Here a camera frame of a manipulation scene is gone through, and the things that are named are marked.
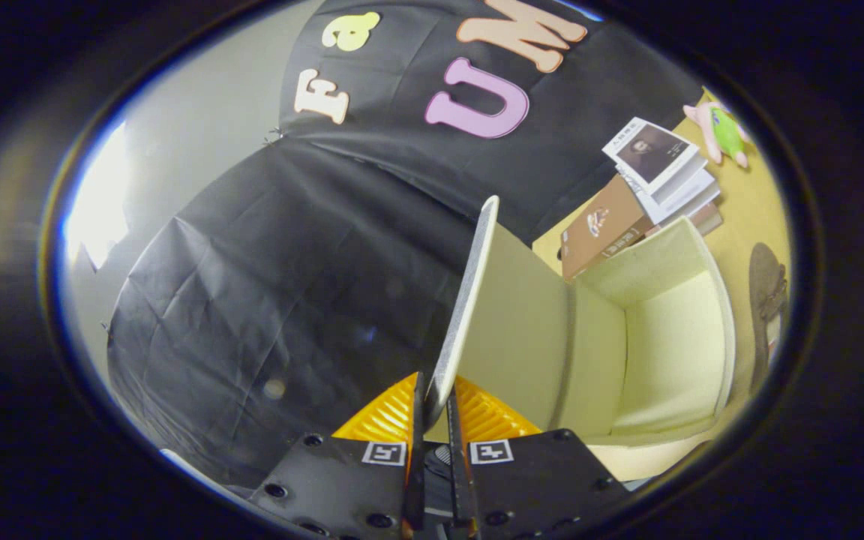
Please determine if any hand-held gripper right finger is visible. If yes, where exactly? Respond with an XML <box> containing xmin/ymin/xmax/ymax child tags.
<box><xmin>445</xmin><ymin>375</ymin><xmax>633</xmax><ymax>540</ymax></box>

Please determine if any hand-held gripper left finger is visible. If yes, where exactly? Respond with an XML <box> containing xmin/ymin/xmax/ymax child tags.
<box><xmin>248</xmin><ymin>371</ymin><xmax>428</xmax><ymax>540</ymax></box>

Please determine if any fabric storage box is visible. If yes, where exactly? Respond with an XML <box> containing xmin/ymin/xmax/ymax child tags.
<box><xmin>426</xmin><ymin>196</ymin><xmax>737</xmax><ymax>482</ymax></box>

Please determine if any brown fuzzy shoe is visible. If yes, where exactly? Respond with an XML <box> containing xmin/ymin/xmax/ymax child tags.
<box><xmin>748</xmin><ymin>242</ymin><xmax>790</xmax><ymax>392</ymax></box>

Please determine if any brown book with logo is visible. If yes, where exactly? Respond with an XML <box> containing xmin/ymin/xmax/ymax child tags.
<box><xmin>561</xmin><ymin>175</ymin><xmax>656</xmax><ymax>284</ymax></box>

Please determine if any dark brown book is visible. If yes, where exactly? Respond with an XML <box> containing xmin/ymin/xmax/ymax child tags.
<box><xmin>646</xmin><ymin>201</ymin><xmax>725</xmax><ymax>239</ymax></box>

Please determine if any plain white book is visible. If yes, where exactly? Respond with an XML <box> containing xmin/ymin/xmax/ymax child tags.
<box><xmin>631</xmin><ymin>161</ymin><xmax>719</xmax><ymax>226</ymax></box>

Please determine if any white portrait cover book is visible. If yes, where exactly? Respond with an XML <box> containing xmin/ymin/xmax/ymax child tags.
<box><xmin>601</xmin><ymin>117</ymin><xmax>701</xmax><ymax>197</ymax></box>

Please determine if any green and pink plush toy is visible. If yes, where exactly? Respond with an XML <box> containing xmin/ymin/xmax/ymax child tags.
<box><xmin>683</xmin><ymin>101</ymin><xmax>752</xmax><ymax>170</ymax></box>

